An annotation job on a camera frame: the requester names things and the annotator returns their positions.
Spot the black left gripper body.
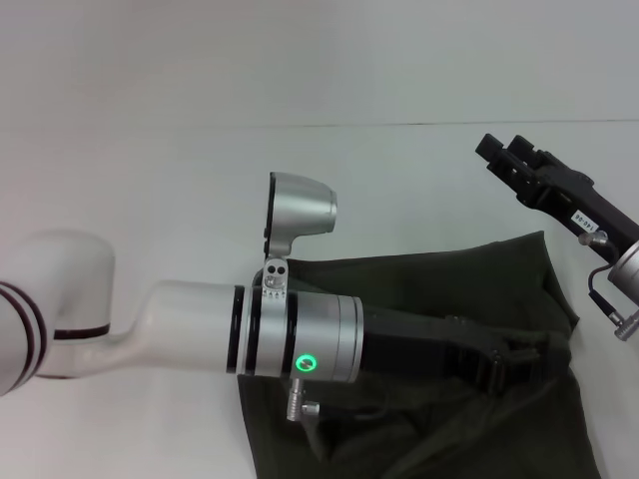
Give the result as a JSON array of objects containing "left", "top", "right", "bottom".
[{"left": 361, "top": 314, "right": 505, "bottom": 395}]

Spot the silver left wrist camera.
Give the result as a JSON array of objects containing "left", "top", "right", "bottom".
[{"left": 261, "top": 172, "right": 339, "bottom": 300}]

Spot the dark green FREE! t-shirt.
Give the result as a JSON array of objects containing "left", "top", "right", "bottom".
[{"left": 238, "top": 230, "right": 605, "bottom": 479}]

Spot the dark left wrist cable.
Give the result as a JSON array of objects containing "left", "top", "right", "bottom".
[{"left": 284, "top": 377, "right": 385, "bottom": 425}]

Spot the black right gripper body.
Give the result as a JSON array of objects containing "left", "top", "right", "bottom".
[{"left": 518, "top": 154, "right": 639, "bottom": 263}]

